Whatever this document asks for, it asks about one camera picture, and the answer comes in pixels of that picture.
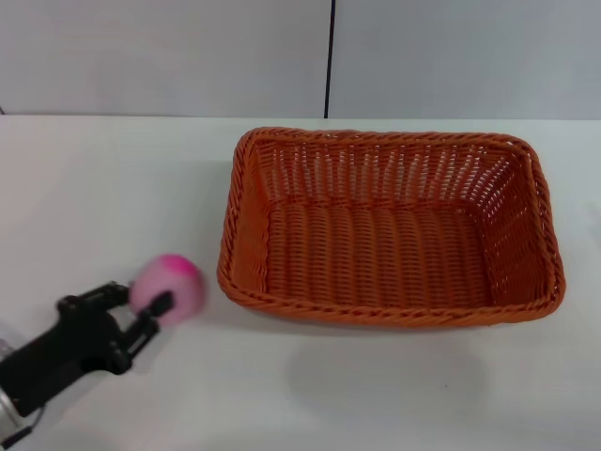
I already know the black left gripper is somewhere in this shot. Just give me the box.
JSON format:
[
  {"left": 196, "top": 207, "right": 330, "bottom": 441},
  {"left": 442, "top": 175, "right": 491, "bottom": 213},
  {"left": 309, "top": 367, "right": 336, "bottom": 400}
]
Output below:
[{"left": 0, "top": 279, "right": 174, "bottom": 418}]

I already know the orange woven plastic basket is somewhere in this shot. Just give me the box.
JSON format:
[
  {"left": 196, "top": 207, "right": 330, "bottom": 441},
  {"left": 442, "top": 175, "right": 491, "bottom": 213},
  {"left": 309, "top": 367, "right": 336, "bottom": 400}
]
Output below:
[{"left": 216, "top": 125, "right": 567, "bottom": 331}]

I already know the black vertical wall strip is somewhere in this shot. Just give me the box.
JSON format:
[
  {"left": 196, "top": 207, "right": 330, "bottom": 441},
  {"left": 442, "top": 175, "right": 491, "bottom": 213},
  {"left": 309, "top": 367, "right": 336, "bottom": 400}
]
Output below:
[{"left": 322, "top": 0, "right": 338, "bottom": 119}]

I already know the pink felt ball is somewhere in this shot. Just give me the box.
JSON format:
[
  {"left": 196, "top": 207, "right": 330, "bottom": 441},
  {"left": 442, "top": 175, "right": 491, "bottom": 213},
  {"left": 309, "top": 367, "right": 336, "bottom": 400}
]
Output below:
[{"left": 128, "top": 253, "right": 208, "bottom": 326}]

